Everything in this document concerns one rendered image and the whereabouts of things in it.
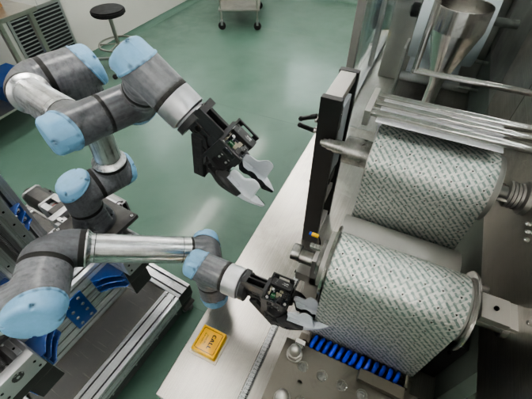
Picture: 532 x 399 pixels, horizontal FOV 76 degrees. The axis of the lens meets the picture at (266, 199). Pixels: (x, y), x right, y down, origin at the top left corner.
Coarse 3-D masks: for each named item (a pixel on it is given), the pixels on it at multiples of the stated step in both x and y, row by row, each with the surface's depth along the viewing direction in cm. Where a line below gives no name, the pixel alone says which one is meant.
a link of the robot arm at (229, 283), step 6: (234, 264) 81; (228, 270) 78; (234, 270) 79; (240, 270) 79; (228, 276) 78; (234, 276) 77; (240, 276) 77; (222, 282) 78; (228, 282) 77; (234, 282) 77; (240, 282) 77; (222, 288) 78; (228, 288) 77; (234, 288) 77; (228, 294) 78; (234, 294) 78
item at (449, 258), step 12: (348, 216) 79; (348, 228) 76; (360, 228) 76; (372, 228) 76; (384, 228) 77; (372, 240) 74; (384, 240) 74; (396, 240) 74; (408, 240) 74; (420, 240) 75; (408, 252) 72; (420, 252) 72; (432, 252) 72; (444, 252) 72; (456, 252) 73; (444, 264) 70; (456, 264) 70
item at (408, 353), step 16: (320, 304) 70; (336, 304) 67; (320, 320) 75; (336, 320) 72; (352, 320) 69; (368, 320) 66; (336, 336) 77; (352, 336) 74; (368, 336) 70; (384, 336) 68; (400, 336) 65; (416, 336) 62; (368, 352) 76; (384, 352) 72; (400, 352) 69; (416, 352) 66; (432, 352) 64; (400, 368) 74; (416, 368) 71
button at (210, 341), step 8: (208, 328) 92; (200, 336) 90; (208, 336) 90; (216, 336) 90; (224, 336) 90; (192, 344) 89; (200, 344) 89; (208, 344) 89; (216, 344) 89; (200, 352) 88; (208, 352) 88; (216, 352) 88
